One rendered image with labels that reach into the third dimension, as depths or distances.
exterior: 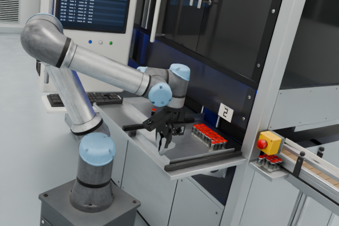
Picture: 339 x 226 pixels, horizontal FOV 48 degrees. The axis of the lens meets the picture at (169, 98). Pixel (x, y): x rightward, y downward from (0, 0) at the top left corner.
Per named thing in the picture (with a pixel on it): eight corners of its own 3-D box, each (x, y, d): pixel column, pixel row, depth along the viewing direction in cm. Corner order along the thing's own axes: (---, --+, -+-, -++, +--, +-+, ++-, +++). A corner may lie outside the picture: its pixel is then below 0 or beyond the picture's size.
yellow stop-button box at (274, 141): (267, 145, 161) (271, 129, 158) (280, 153, 156) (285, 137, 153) (255, 147, 156) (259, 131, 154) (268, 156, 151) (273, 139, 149)
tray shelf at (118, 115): (169, 99, 219) (170, 96, 218) (257, 160, 168) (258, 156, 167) (93, 105, 191) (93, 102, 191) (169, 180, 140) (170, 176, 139)
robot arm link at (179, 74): (166, 61, 138) (188, 63, 140) (161, 89, 142) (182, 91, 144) (171, 67, 131) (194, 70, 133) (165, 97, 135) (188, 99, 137)
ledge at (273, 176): (270, 160, 170) (271, 157, 169) (292, 176, 160) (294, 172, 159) (248, 165, 161) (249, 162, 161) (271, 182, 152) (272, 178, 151)
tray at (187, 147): (196, 128, 183) (198, 122, 182) (232, 155, 164) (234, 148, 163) (135, 136, 164) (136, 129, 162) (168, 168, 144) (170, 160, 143)
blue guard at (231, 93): (76, 22, 305) (78, 0, 299) (246, 129, 162) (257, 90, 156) (75, 22, 305) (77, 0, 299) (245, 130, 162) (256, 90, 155)
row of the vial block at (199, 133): (193, 132, 177) (195, 124, 176) (218, 152, 164) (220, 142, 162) (189, 133, 176) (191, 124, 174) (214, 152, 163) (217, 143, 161)
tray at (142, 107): (175, 99, 215) (176, 94, 214) (203, 119, 196) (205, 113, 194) (122, 104, 195) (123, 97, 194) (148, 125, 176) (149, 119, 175)
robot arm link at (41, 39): (23, 20, 101) (180, 86, 119) (28, 12, 111) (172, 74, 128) (9, 58, 104) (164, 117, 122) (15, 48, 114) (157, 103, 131)
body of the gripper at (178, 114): (183, 136, 145) (189, 108, 141) (165, 139, 140) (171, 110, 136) (172, 128, 151) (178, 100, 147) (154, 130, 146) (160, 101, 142)
